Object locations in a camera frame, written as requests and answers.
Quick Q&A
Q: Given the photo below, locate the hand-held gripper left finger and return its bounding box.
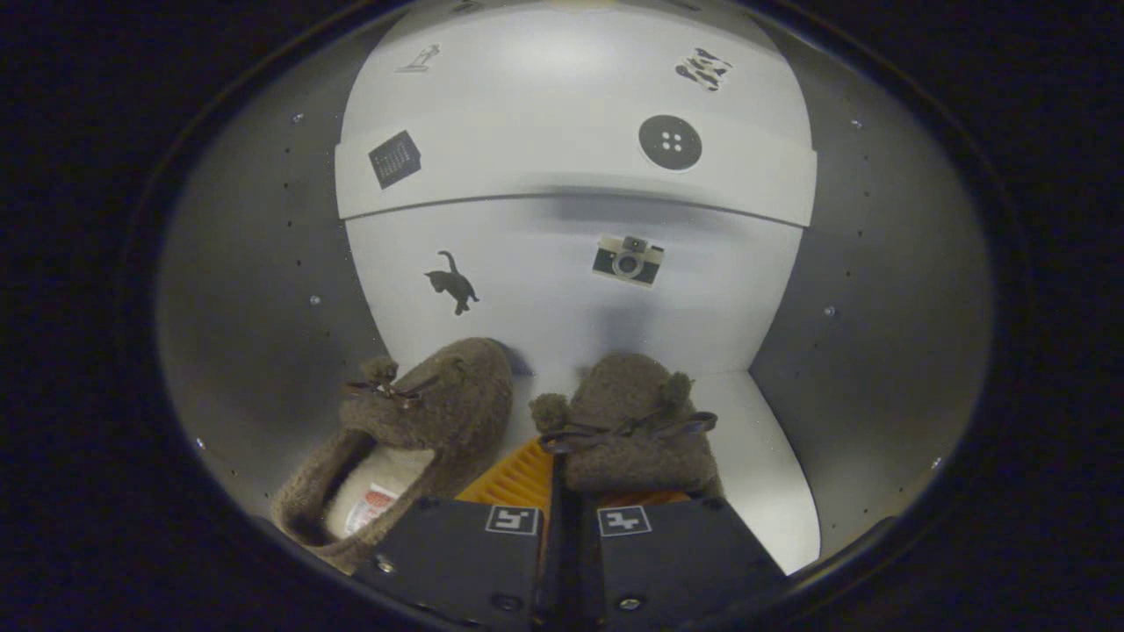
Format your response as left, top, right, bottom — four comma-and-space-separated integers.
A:
351, 436, 565, 632

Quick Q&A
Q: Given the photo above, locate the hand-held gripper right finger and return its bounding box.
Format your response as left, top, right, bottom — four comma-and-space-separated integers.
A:
562, 490, 788, 632

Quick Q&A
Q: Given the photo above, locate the brown fluffy slipper shoe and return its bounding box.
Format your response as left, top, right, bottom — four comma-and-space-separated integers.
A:
530, 353, 726, 503
270, 338, 515, 576

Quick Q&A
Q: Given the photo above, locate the grey shoe cabinet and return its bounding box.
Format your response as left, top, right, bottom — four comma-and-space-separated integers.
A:
158, 0, 995, 580

